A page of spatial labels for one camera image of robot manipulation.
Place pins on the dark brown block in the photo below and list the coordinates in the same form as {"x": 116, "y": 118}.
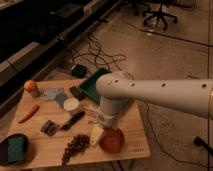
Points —
{"x": 76, "y": 93}

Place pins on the orange-brown bowl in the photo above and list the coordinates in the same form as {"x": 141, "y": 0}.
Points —
{"x": 112, "y": 141}

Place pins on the orange carrot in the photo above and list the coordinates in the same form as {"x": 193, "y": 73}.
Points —
{"x": 32, "y": 111}

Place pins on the wooden chopsticks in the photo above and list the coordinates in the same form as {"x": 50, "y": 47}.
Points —
{"x": 90, "y": 111}

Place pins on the white paper cup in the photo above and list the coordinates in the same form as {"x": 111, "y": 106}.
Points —
{"x": 71, "y": 105}

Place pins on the teal sponge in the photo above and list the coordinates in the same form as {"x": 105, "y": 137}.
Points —
{"x": 15, "y": 149}

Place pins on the grey-blue cloth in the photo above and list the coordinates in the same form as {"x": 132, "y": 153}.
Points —
{"x": 55, "y": 94}

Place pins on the orange-lidded jar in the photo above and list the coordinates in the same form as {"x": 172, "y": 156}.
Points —
{"x": 31, "y": 87}

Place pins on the green plastic tray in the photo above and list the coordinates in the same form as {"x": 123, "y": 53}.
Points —
{"x": 88, "y": 87}

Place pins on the black office chair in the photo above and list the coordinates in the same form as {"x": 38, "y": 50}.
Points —
{"x": 159, "y": 15}

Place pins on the small grey brush block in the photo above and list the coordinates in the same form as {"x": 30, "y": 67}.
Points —
{"x": 49, "y": 128}

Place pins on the black object floor right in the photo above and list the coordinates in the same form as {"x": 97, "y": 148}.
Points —
{"x": 200, "y": 142}

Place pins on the black power adapter box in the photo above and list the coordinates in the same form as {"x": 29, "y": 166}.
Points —
{"x": 79, "y": 71}

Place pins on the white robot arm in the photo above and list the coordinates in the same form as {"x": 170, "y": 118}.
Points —
{"x": 194, "y": 96}

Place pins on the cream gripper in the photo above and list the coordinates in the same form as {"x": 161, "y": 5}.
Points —
{"x": 96, "y": 134}

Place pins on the dark purple grape bunch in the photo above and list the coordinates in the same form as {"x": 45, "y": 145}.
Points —
{"x": 78, "y": 144}

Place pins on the dark plate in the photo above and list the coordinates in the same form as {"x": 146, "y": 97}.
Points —
{"x": 4, "y": 149}

